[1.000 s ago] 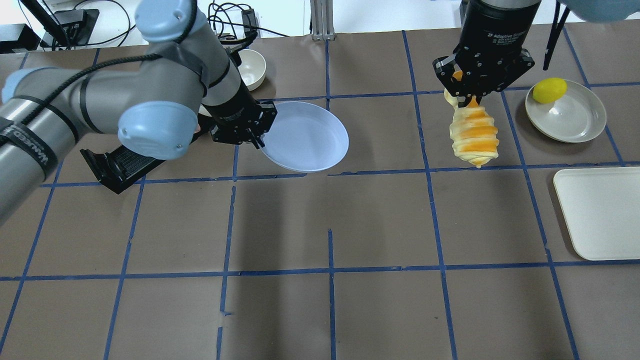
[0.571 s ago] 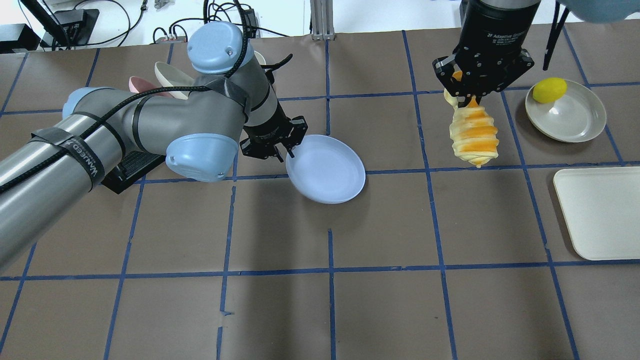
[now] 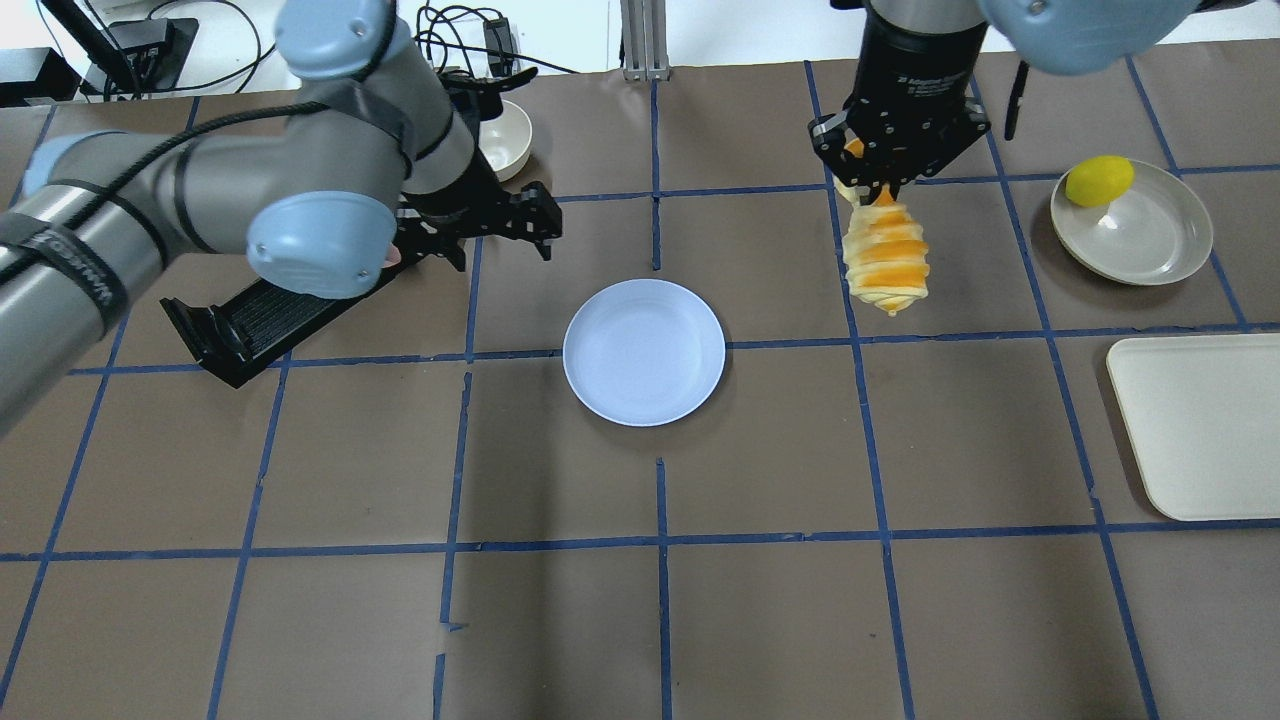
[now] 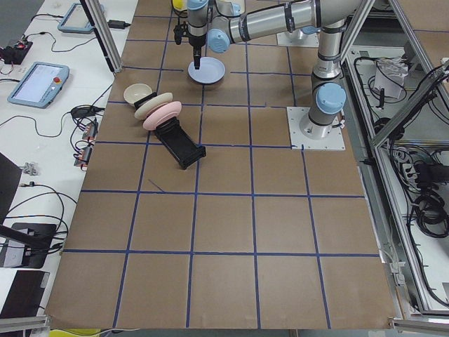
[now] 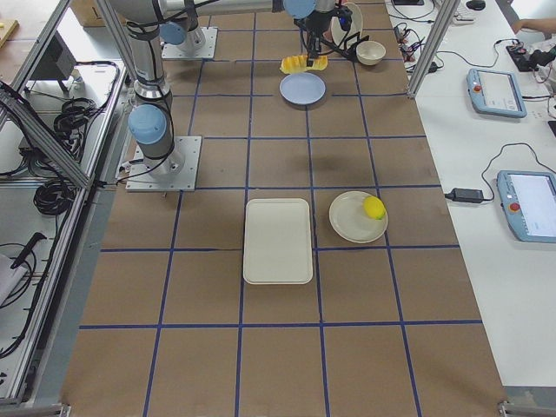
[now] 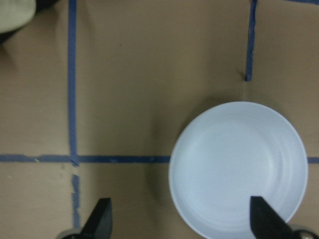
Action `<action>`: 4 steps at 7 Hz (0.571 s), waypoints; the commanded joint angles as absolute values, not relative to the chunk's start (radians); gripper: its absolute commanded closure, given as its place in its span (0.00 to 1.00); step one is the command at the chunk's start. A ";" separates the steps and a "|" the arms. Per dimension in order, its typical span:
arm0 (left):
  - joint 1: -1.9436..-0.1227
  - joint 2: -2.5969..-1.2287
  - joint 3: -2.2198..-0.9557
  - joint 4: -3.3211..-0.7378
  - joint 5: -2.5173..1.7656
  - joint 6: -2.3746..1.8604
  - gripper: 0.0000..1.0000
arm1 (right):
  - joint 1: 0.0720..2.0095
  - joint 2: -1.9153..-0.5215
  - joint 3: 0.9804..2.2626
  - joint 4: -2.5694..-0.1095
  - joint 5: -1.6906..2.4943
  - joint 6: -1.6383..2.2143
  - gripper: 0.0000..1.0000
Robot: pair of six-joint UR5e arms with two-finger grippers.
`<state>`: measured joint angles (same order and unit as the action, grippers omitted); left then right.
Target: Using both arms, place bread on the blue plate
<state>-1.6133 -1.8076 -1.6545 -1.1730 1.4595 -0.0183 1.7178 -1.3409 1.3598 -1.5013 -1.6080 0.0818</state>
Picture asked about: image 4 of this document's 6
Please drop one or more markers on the cream plate in rack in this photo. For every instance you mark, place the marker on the cream plate in rack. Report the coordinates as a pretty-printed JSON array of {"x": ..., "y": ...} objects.
[{"x": 152, "y": 104}]

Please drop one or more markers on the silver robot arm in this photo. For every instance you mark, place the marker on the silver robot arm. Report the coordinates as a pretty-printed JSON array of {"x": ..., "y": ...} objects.
[
  {"x": 269, "y": 82},
  {"x": 305, "y": 33}
]

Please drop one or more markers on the black power adapter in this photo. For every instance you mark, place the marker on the black power adapter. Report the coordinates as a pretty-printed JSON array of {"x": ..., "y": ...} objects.
[{"x": 118, "y": 24}]

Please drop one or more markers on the cream bowl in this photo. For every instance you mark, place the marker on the cream bowl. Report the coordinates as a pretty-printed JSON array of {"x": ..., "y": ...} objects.
[{"x": 136, "y": 92}]

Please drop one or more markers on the blue plate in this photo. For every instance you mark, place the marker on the blue plate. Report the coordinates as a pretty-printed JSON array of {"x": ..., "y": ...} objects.
[{"x": 211, "y": 71}]

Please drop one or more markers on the far blue teach pendant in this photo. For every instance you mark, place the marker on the far blue teach pendant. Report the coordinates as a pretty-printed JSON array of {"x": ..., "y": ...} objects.
[{"x": 75, "y": 21}]

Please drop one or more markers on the pink plate in rack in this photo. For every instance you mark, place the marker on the pink plate in rack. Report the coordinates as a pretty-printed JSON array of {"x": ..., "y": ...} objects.
[{"x": 161, "y": 115}]

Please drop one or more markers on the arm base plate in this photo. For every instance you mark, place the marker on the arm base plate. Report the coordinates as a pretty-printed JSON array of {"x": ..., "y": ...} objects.
[
  {"x": 298, "y": 39},
  {"x": 305, "y": 135}
]

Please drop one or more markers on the blue teach pendant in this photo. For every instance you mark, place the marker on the blue teach pendant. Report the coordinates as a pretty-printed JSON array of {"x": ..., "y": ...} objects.
[
  {"x": 75, "y": 21},
  {"x": 40, "y": 85}
]

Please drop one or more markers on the near blue teach pendant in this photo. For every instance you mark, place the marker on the near blue teach pendant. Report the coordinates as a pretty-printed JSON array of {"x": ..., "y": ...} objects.
[{"x": 40, "y": 85}]

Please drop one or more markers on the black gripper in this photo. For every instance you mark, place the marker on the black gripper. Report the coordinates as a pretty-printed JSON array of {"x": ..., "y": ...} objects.
[{"x": 196, "y": 43}]

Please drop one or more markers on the yellow lemon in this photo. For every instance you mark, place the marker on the yellow lemon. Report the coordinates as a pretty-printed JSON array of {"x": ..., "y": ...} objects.
[{"x": 179, "y": 5}]

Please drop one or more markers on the aluminium frame post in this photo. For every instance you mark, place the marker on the aluminium frame post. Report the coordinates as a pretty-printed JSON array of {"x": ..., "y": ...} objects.
[{"x": 96, "y": 18}]

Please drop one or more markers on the black dish rack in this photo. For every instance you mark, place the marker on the black dish rack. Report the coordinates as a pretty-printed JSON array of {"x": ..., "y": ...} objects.
[{"x": 175, "y": 139}]

